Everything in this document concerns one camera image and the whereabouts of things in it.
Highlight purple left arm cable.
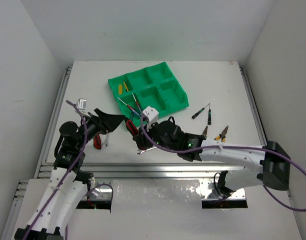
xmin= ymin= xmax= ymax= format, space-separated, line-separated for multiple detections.
xmin=24 ymin=99 xmax=115 ymax=240

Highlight red utility knife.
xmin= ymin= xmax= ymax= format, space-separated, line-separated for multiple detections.
xmin=93 ymin=134 xmax=102 ymax=150
xmin=125 ymin=120 xmax=139 ymax=137

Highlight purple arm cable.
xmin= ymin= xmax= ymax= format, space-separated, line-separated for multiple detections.
xmin=139 ymin=113 xmax=306 ymax=212
xmin=24 ymin=99 xmax=115 ymax=240

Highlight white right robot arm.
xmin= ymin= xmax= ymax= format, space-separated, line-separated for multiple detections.
xmin=133 ymin=120 xmax=290 ymax=199

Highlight silver wrench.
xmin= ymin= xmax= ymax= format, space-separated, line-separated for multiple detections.
xmin=137 ymin=147 xmax=156 ymax=155
xmin=102 ymin=133 xmax=110 ymax=147

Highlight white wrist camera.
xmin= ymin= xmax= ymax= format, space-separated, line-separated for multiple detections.
xmin=76 ymin=98 xmax=90 ymax=118
xmin=142 ymin=106 xmax=159 ymax=131

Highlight green-black screwdriver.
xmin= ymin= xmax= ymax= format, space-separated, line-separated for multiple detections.
xmin=191 ymin=103 xmax=210 ymax=119
xmin=207 ymin=104 xmax=212 ymax=125

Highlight green six-compartment tray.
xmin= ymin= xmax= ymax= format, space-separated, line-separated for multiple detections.
xmin=108 ymin=62 xmax=189 ymax=118

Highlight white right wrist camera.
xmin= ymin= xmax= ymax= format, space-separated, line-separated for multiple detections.
xmin=142 ymin=106 xmax=159 ymax=131

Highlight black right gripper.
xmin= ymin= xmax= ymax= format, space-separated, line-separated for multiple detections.
xmin=134 ymin=118 xmax=178 ymax=152

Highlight yellow pliers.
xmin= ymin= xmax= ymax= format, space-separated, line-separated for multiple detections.
xmin=214 ymin=125 xmax=229 ymax=142
xmin=202 ymin=126 xmax=208 ymax=137

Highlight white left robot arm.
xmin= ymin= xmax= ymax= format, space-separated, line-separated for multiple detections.
xmin=14 ymin=108 xmax=126 ymax=240

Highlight green-black screwdriver upper right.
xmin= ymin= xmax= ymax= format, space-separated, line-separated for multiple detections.
xmin=207 ymin=104 xmax=212 ymax=125

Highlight yellow pliers right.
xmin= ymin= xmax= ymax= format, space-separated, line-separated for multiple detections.
xmin=214 ymin=125 xmax=229 ymax=142

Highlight yellow pliers left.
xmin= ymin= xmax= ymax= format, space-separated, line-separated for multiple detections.
xmin=202 ymin=126 xmax=208 ymax=137

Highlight blue screwdriver red collar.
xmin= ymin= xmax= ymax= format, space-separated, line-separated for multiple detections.
xmin=117 ymin=97 xmax=140 ymax=118

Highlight white foreground cover panel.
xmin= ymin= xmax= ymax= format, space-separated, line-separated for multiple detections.
xmin=10 ymin=178 xmax=303 ymax=240

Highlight aluminium front rail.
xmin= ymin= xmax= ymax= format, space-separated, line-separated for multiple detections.
xmin=35 ymin=162 xmax=278 ymax=179

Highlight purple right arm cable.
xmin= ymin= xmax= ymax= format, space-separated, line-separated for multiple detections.
xmin=139 ymin=113 xmax=306 ymax=212

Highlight silver wrench centre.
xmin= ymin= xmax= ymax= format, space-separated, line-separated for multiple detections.
xmin=137 ymin=147 xmax=156 ymax=155

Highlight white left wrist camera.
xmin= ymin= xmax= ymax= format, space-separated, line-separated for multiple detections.
xmin=76 ymin=98 xmax=90 ymax=118

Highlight green-black screwdriver upper left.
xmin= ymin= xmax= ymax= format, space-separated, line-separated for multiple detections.
xmin=191 ymin=103 xmax=210 ymax=119

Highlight silver wrench left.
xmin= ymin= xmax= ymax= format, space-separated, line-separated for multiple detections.
xmin=102 ymin=133 xmax=110 ymax=147

